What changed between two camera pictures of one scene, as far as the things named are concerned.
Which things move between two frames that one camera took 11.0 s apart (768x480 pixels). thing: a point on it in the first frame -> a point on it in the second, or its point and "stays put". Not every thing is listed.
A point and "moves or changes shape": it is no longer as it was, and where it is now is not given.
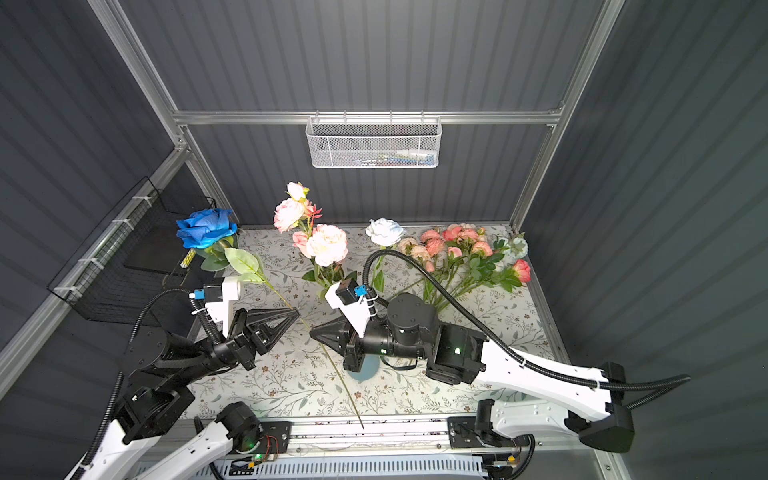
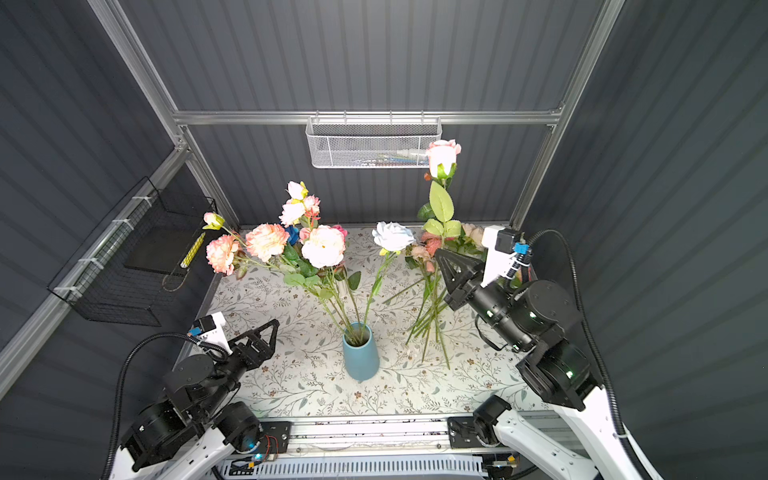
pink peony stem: x=326 y=246 stays put
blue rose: x=211 y=231 -> x=292 y=234
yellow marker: x=188 y=258 stays put
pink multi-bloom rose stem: x=296 y=214 moves or changes shape
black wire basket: x=124 y=273 stays put
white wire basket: x=370 y=142 stays put
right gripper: x=341 y=329 -> x=465 y=279
